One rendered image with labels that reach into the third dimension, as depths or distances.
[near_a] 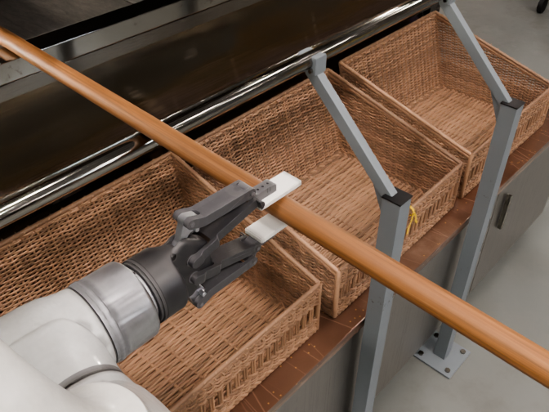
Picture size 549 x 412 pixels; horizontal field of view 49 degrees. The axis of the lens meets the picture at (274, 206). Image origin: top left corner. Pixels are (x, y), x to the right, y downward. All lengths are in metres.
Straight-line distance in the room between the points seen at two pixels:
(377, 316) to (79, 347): 0.90
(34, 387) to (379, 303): 1.01
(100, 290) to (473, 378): 1.65
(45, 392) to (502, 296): 2.10
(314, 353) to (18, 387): 1.01
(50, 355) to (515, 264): 2.15
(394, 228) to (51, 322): 0.76
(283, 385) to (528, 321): 1.23
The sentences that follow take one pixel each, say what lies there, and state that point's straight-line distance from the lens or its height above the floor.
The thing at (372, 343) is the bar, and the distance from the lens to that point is 1.43.
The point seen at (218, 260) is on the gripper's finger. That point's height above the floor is 1.17.
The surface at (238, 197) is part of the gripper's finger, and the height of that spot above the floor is 1.25.
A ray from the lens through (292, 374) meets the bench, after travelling 1.31.
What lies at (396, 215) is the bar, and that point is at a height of 0.93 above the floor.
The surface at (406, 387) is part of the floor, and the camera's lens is 2.04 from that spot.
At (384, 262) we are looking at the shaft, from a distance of 0.65.
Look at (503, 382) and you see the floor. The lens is 2.13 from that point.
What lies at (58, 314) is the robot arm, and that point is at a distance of 0.58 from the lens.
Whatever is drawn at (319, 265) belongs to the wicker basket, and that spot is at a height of 0.72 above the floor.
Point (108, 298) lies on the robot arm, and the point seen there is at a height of 1.23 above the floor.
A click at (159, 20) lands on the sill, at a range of 1.35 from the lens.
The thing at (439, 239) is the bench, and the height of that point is 0.58.
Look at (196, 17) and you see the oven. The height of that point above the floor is 1.13.
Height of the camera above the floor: 1.65
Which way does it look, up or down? 39 degrees down
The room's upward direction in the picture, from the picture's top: straight up
